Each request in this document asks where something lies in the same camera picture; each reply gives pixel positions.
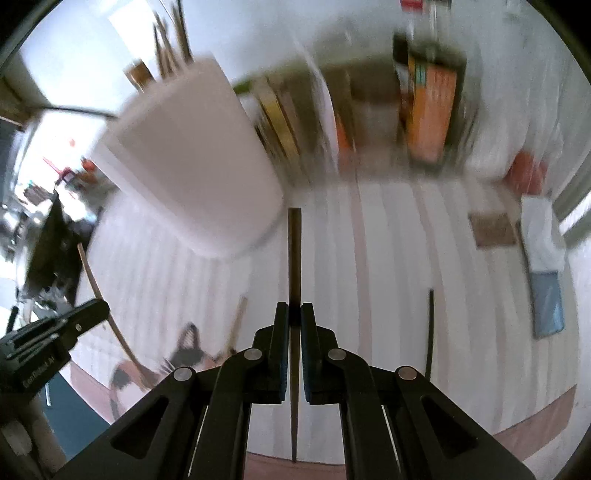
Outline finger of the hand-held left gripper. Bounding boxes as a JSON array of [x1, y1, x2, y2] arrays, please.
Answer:
[[59, 298, 112, 346]]

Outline dark wooden chopstick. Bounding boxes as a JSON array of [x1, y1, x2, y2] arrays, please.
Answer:
[[286, 208, 304, 463], [425, 289, 437, 376], [174, 0, 193, 64]]

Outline yellow green seasoning box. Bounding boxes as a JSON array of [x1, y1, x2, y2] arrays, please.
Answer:
[[255, 78, 302, 163]]

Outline clear plastic organizer tray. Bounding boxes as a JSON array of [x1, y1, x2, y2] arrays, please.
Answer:
[[277, 138, 467, 186]]

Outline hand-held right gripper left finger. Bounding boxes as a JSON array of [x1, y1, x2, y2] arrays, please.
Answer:
[[53, 302, 291, 480]]

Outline clear plastic bag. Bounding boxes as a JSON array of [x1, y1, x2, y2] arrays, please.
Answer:
[[462, 108, 560, 200]]

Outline pink round chopstick holder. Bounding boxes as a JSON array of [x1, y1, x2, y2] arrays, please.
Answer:
[[91, 54, 286, 260]]

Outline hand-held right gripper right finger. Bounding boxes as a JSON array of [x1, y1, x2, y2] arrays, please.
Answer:
[[301, 302, 536, 480]]

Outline striped cat print tablecloth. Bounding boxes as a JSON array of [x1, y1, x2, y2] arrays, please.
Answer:
[[69, 175, 580, 480]]

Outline grey window frame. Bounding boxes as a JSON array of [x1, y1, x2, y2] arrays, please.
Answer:
[[553, 173, 591, 241]]

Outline black gas stove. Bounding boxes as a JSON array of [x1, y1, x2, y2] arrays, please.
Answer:
[[22, 191, 89, 302]]

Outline white orange seasoning packet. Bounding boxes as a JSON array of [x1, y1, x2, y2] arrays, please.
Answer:
[[299, 54, 352, 177]]

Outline small brown card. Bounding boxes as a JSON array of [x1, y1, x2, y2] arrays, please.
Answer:
[[468, 211, 519, 251]]

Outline dark bottle with orange label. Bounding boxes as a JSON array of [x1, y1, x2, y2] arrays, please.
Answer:
[[392, 25, 466, 163]]

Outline dark blue flat case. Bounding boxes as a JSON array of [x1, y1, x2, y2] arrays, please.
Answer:
[[530, 269, 567, 341]]

